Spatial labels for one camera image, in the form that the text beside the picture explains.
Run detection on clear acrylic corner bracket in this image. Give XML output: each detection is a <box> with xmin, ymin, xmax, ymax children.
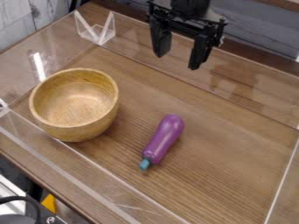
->
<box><xmin>73</xmin><ymin>10</ymin><xmax>116</xmax><ymax>46</ymax></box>

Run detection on brown wooden bowl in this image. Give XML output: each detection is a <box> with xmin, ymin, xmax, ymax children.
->
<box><xmin>28</xmin><ymin>67</ymin><xmax>119</xmax><ymax>142</ymax></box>

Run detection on purple toy eggplant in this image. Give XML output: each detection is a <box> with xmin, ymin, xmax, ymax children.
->
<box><xmin>139</xmin><ymin>115</ymin><xmax>184</xmax><ymax>171</ymax></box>

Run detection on black cable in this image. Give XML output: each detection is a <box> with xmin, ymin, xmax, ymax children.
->
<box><xmin>0</xmin><ymin>195</ymin><xmax>43</xmax><ymax>224</ymax></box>

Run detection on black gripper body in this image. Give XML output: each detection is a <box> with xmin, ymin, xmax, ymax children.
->
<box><xmin>147</xmin><ymin>0</ymin><xmax>228</xmax><ymax>46</ymax></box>

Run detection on clear acrylic front wall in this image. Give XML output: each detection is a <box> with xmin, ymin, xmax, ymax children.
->
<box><xmin>0</xmin><ymin>105</ymin><xmax>189</xmax><ymax>224</ymax></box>

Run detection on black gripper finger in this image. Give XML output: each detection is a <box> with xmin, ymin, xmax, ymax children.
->
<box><xmin>149</xmin><ymin>17</ymin><xmax>172</xmax><ymax>58</ymax></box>
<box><xmin>188</xmin><ymin>34</ymin><xmax>212</xmax><ymax>70</ymax></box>

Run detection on yellow black machine base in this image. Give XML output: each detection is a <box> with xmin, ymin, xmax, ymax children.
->
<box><xmin>0</xmin><ymin>157</ymin><xmax>80</xmax><ymax>224</ymax></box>

